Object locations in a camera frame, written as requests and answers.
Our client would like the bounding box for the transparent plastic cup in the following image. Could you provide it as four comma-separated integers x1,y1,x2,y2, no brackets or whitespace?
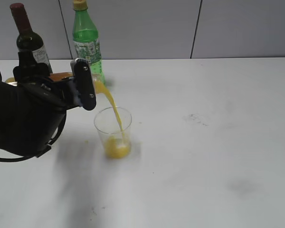
94,106,133,159

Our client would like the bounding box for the dark red wine bottle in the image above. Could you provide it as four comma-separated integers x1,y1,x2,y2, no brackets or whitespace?
9,3,53,73

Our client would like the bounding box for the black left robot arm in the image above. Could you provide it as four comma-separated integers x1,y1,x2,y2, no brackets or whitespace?
0,50,95,162

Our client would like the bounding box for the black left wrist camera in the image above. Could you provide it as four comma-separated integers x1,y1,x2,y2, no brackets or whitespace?
70,58,96,111

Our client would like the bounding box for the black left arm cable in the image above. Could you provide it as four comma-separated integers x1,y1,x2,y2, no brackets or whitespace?
0,58,67,163

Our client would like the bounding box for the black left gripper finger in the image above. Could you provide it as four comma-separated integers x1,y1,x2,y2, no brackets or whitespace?
13,51,50,83

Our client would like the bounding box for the NFC orange juice bottle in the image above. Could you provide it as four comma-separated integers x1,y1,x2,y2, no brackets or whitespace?
5,72,107,94

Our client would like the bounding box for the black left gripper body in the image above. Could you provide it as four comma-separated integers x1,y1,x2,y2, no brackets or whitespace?
4,80,78,157

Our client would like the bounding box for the green plastic soda bottle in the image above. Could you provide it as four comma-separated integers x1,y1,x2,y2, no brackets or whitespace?
72,0,105,84

